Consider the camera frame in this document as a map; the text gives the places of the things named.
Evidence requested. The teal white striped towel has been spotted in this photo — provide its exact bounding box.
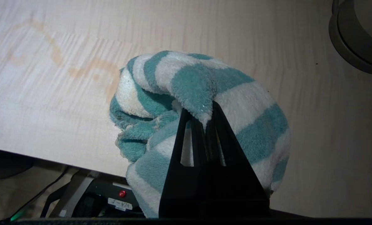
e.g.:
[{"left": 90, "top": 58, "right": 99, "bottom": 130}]
[{"left": 109, "top": 50, "right": 291, "bottom": 218}]

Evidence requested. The black cable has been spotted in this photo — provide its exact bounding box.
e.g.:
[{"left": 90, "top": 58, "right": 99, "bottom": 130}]
[{"left": 5, "top": 167, "right": 71, "bottom": 221}]

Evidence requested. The robot chassis with red button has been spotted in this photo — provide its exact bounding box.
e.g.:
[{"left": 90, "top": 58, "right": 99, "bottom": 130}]
[{"left": 41, "top": 170, "right": 146, "bottom": 218}]

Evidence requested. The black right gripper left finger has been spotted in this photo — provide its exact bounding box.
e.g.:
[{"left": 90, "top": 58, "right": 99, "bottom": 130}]
[{"left": 159, "top": 109, "right": 209, "bottom": 218}]

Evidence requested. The grey kettle base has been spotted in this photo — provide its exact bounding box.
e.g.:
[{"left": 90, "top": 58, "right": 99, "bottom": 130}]
[{"left": 329, "top": 0, "right": 372, "bottom": 76}]

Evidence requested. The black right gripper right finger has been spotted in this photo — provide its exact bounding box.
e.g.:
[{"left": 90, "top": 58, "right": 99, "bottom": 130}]
[{"left": 206, "top": 101, "right": 270, "bottom": 218}]

